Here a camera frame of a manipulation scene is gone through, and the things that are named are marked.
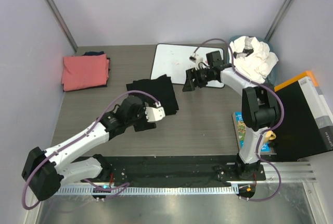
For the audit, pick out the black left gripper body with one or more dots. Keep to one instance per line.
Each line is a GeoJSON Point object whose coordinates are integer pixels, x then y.
{"type": "Point", "coordinates": [145, 125]}

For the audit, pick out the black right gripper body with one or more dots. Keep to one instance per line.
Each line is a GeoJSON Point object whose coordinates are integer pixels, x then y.
{"type": "Point", "coordinates": [194, 75]}

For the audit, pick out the black floral print t-shirt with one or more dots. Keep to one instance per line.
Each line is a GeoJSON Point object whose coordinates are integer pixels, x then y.
{"type": "Point", "coordinates": [160, 88]}

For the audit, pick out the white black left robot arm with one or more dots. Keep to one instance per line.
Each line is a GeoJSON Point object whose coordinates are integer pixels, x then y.
{"type": "Point", "coordinates": [45, 171]}

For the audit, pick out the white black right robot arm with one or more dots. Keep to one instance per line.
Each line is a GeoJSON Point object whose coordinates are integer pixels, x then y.
{"type": "Point", "coordinates": [259, 106]}

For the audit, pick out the white crumpled t-shirts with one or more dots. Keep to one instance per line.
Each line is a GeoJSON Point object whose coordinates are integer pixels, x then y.
{"type": "Point", "coordinates": [253, 57]}

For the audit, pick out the white tray board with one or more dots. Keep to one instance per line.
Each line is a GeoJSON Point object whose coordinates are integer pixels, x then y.
{"type": "Point", "coordinates": [173, 61]}

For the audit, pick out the folded coral pink t-shirt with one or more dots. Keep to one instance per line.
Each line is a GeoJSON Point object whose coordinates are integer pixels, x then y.
{"type": "Point", "coordinates": [84, 72]}

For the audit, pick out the blue picture book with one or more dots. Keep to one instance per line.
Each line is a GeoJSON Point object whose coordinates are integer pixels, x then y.
{"type": "Point", "coordinates": [240, 131]}

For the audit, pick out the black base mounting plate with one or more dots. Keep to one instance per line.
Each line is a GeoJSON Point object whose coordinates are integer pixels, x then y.
{"type": "Point", "coordinates": [160, 169]}

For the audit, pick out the folded dark navy t-shirt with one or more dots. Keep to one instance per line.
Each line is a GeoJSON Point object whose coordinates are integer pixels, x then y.
{"type": "Point", "coordinates": [93, 52]}

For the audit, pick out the teal laundry basket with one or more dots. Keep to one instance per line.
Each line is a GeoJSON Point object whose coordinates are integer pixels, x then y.
{"type": "Point", "coordinates": [271, 76]}

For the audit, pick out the yellow mug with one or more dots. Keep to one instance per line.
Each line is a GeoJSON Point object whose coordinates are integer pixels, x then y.
{"type": "Point", "coordinates": [269, 136]}

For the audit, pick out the black orange box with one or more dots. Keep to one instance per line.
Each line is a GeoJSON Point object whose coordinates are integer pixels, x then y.
{"type": "Point", "coordinates": [306, 129]}

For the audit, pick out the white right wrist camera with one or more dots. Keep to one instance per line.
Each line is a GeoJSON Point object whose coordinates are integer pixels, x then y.
{"type": "Point", "coordinates": [196, 59]}

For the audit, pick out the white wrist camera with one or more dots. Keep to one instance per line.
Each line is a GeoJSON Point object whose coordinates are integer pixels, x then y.
{"type": "Point", "coordinates": [155, 113]}
{"type": "Point", "coordinates": [196, 59]}

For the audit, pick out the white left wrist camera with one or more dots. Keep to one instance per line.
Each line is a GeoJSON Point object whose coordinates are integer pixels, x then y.
{"type": "Point", "coordinates": [155, 113]}

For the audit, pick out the aluminium rail frame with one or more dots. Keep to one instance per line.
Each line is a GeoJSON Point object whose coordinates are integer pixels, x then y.
{"type": "Point", "coordinates": [274, 173]}

